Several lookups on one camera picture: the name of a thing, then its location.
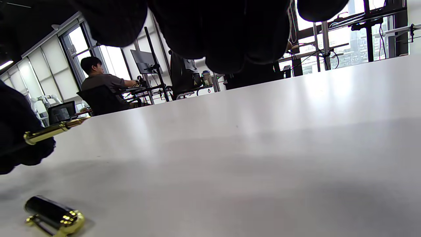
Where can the black gold fountain pen cap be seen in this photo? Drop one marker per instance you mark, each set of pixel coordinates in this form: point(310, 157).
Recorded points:
point(52, 212)

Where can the black laptop screen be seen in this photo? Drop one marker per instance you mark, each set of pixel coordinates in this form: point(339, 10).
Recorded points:
point(61, 112)

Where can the person's right hand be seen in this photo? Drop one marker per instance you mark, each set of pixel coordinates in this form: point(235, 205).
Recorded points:
point(223, 29)

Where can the black mesh office chair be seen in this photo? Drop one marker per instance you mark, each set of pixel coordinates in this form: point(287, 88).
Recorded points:
point(102, 100)

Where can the black gold fountain pen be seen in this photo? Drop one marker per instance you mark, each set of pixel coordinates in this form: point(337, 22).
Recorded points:
point(46, 132)

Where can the grey monitor on black pole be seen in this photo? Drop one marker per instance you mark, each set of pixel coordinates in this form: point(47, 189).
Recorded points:
point(144, 61)

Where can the person's left hand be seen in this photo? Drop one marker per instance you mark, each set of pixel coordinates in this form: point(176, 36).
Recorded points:
point(16, 131)

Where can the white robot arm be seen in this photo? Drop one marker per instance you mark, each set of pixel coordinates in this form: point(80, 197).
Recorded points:
point(44, 100)

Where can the black metal frame rig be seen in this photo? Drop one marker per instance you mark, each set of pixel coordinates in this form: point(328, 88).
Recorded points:
point(361, 23)

